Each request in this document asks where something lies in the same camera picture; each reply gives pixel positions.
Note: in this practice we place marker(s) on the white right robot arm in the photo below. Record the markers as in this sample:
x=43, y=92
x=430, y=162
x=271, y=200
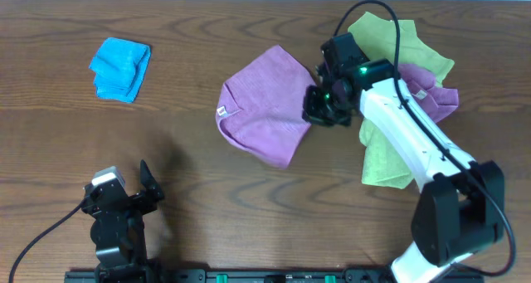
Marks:
x=461, y=207

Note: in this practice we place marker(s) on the green cloth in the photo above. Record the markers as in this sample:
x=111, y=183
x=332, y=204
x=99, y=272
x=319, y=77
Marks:
x=377, y=37
x=382, y=165

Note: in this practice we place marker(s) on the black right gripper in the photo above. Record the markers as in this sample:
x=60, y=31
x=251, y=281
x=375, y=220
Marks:
x=317, y=109

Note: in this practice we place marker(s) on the purple microfiber cloth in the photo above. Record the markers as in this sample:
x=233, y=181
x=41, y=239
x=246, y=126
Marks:
x=260, y=107

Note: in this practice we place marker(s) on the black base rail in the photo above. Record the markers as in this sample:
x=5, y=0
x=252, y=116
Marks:
x=353, y=275

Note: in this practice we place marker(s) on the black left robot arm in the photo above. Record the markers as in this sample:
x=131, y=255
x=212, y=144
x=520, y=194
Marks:
x=118, y=229

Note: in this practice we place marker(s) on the upper green cloth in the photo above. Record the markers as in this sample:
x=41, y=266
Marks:
x=377, y=37

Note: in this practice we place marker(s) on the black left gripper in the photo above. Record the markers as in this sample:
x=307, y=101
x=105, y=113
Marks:
x=135, y=198

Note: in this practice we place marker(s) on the lower green cloth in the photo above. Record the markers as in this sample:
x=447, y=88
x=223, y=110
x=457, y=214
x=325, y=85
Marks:
x=382, y=165

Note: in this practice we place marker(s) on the folded blue cloth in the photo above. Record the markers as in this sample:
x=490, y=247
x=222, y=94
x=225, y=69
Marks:
x=120, y=66

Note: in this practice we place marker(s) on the crumpled purple cloth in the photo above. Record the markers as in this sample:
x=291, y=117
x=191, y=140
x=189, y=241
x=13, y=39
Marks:
x=437, y=102

